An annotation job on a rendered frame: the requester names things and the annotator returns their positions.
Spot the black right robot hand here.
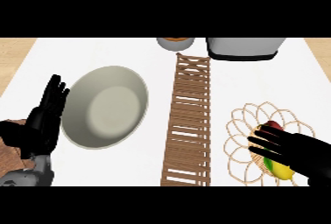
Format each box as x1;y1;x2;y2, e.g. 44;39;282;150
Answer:
246;124;331;186

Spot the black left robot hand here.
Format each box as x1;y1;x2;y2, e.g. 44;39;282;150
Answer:
0;73;71;160

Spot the yellow green red lemon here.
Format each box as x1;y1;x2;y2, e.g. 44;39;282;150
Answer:
257;120;295;180

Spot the wooden slatted tiered shelf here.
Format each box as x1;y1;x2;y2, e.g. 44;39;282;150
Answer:
159;52;212;187

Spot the brown wooden board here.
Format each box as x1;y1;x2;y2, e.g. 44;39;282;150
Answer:
0;119;37;179

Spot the pale grey bowl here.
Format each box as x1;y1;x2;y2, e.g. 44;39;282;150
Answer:
60;65;150;151

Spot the grey appliance with black base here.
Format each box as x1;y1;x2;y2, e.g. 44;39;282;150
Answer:
204;38;286;62

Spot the grey cup with orange top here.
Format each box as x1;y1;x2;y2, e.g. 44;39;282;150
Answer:
155;38;195;53

